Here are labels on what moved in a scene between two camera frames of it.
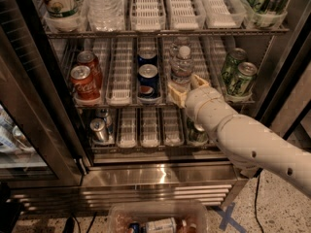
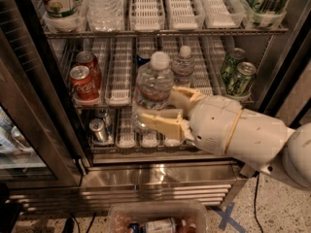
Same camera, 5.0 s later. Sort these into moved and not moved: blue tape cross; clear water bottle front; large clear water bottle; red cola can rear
Moved: clear water bottle front
Not moved: large clear water bottle; red cola can rear; blue tape cross
